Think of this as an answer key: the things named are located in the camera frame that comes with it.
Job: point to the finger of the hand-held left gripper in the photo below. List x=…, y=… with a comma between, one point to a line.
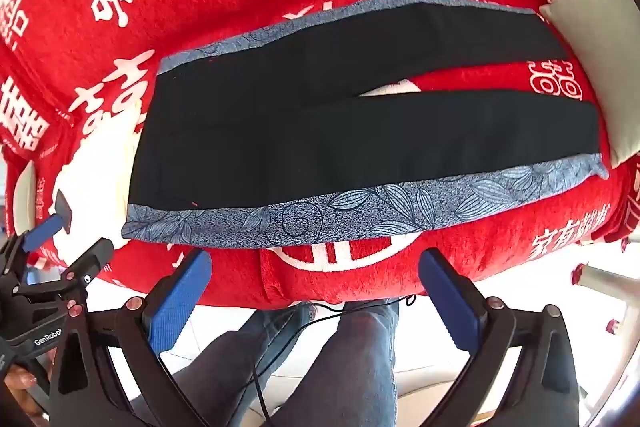
x=42, y=232
x=92, y=259

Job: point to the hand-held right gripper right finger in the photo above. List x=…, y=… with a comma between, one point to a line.
x=450, y=302

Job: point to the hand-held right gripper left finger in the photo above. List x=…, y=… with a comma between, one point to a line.
x=180, y=292

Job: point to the black pants with blue trim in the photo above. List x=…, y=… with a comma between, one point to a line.
x=325, y=142

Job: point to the person's left hand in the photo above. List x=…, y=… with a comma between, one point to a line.
x=17, y=384

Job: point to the person's left leg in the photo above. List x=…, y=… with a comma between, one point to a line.
x=225, y=372

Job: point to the person's leg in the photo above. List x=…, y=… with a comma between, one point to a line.
x=225, y=372
x=360, y=357

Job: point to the person's right leg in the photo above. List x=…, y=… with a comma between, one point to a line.
x=360, y=357

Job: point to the grey pillow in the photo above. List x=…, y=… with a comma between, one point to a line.
x=600, y=57

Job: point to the white furniture frame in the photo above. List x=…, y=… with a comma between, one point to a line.
x=607, y=282

